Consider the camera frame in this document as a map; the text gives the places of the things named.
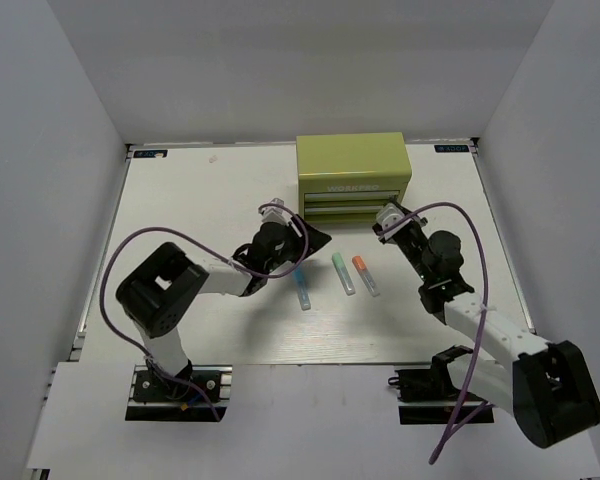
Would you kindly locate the right blue corner label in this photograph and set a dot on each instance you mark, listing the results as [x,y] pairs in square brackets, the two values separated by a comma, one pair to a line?
[451,148]

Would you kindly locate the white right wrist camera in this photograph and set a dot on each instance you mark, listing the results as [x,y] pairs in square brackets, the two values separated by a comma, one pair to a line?
[392,224]

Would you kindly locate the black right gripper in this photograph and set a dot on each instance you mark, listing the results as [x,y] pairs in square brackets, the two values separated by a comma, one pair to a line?
[392,239]

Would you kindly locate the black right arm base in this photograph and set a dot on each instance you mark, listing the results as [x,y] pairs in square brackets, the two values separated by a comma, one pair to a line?
[426,394]

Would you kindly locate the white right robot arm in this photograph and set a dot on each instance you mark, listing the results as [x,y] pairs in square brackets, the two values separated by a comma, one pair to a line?
[546,387]

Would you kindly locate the orange cap highlighter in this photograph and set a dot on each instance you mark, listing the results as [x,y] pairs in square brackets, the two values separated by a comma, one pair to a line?
[365,276]

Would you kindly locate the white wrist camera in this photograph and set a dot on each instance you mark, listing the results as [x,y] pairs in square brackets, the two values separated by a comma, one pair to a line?
[275,212]
[392,224]

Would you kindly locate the left blue corner label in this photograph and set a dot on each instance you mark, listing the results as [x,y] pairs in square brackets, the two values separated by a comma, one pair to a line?
[150,154]

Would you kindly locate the green metal drawer toolbox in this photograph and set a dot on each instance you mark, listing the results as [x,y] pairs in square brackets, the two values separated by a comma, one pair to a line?
[349,178]

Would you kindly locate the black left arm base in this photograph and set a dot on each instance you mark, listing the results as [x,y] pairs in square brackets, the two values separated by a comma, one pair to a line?
[152,399]

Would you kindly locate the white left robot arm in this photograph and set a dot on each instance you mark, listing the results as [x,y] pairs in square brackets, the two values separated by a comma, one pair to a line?
[158,293]

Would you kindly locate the blue corner label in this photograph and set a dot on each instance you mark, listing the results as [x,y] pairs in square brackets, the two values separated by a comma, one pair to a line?
[451,148]
[150,154]

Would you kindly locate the green cap highlighter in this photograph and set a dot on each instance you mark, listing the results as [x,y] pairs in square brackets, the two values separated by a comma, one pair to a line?
[343,274]

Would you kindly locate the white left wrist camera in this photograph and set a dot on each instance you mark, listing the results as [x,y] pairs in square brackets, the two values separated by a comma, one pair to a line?
[275,212]

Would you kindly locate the blue cap highlighter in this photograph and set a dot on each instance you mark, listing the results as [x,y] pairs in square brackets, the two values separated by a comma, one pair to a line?
[302,289]

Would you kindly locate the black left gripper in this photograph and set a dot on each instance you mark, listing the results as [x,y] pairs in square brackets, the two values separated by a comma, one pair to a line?
[317,239]

